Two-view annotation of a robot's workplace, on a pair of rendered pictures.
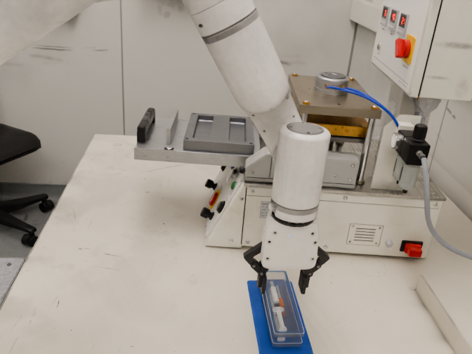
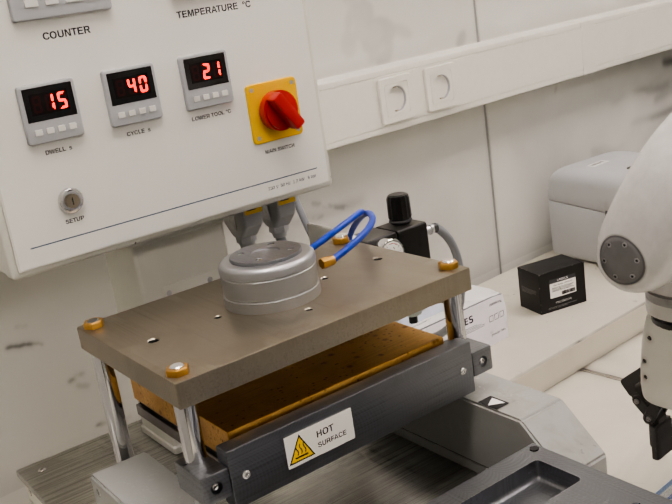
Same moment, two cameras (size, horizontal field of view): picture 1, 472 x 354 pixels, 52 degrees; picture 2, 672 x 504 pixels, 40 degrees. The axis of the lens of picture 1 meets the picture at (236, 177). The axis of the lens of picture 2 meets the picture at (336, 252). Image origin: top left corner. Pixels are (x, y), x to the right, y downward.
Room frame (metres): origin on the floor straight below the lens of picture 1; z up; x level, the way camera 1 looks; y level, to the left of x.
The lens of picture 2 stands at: (1.48, 0.42, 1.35)
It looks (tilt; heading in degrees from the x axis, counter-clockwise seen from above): 16 degrees down; 238
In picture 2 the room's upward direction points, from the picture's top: 9 degrees counter-clockwise
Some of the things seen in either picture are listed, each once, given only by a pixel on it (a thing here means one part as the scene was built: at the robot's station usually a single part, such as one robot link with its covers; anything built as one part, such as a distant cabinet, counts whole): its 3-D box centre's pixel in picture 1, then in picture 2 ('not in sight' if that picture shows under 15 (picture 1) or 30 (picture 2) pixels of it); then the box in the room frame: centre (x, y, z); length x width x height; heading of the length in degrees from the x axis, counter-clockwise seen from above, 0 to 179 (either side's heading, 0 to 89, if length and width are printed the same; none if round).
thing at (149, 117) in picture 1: (146, 123); not in sight; (1.13, 0.23, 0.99); 0.15 x 0.02 x 0.04; 1
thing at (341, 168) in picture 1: (297, 166); (479, 420); (1.00, -0.14, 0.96); 0.26 x 0.05 x 0.07; 91
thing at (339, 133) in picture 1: (328, 109); (290, 343); (1.14, -0.21, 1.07); 0.22 x 0.17 x 0.10; 1
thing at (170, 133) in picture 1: (201, 135); not in sight; (1.14, 0.10, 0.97); 0.30 x 0.22 x 0.08; 91
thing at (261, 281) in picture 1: (257, 274); not in sight; (0.74, -0.06, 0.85); 0.03 x 0.03 x 0.07; 7
